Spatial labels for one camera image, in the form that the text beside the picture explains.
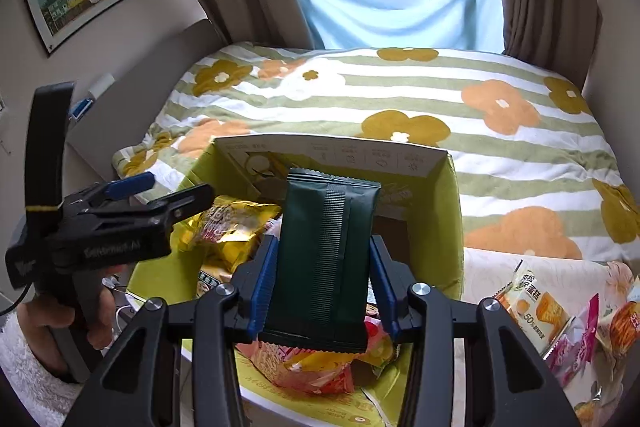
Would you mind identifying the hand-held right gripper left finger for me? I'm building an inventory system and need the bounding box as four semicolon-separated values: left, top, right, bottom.
75;234;281;427

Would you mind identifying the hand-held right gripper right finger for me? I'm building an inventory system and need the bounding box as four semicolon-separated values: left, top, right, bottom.
370;234;581;427

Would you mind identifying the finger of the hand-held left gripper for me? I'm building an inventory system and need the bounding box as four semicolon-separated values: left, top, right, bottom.
102;172;156;202
145;183;216;230

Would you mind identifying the yellow red snack packet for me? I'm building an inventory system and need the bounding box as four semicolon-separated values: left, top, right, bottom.
172;196;283;278

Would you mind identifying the dark green snack packet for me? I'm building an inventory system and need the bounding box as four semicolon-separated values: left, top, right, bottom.
260;167;383;353

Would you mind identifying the green yellow cardboard box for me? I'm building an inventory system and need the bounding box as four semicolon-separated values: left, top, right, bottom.
127;134;463;427

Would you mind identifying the orange pink snack packet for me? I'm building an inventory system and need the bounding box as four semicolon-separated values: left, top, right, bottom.
235;337;396;395

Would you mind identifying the orange white cake packet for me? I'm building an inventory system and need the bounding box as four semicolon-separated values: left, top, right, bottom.
492;264;576;358

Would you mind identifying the clear orange snack packet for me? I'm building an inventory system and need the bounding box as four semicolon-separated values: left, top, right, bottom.
572;382;621;427

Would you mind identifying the person's left forearm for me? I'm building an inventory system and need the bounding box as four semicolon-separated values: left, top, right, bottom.
0;299;86;427

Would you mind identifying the person's left hand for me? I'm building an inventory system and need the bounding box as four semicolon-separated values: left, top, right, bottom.
82;264;126;351

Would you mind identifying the blue white small box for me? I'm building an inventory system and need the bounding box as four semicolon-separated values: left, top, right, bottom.
70;99;96;122

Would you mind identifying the grey headboard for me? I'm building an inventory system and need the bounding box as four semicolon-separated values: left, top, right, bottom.
65;18;228;188

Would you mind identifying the floral striped blanket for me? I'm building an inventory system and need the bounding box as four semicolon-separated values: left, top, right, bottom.
111;41;640;268

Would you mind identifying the black cable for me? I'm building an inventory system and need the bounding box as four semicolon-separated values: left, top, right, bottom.
0;287;31;314

